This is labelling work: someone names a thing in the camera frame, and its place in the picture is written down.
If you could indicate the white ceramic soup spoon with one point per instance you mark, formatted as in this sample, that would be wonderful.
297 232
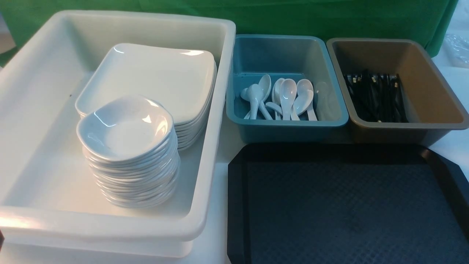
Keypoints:
255 96

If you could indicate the large white rice plate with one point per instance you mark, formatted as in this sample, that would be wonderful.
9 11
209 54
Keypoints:
180 80

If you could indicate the white small dish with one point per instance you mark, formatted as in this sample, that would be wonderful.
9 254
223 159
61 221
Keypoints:
126 128

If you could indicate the white spoon in bin centre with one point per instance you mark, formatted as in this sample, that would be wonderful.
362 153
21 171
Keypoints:
284 95

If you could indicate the stack of white square plates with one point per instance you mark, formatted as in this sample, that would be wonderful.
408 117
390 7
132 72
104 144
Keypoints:
189 131

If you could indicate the white spoon in bin right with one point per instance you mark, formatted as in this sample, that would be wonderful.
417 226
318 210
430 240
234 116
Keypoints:
304 100

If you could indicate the black serving tray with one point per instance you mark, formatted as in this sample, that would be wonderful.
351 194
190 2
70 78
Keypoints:
311 203

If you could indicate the teal plastic bin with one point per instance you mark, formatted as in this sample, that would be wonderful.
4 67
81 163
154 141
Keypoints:
296 58

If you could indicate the stack of white small bowls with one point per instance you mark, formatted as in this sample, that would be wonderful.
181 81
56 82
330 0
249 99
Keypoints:
149 181

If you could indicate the pile of black chopsticks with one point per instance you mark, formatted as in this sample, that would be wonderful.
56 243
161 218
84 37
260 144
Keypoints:
377 97

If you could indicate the large white plastic tub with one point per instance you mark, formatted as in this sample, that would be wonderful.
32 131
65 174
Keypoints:
49 197

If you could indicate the brown plastic bin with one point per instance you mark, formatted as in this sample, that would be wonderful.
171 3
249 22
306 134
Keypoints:
432 108

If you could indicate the green cloth backdrop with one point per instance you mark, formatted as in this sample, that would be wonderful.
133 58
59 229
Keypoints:
423 21

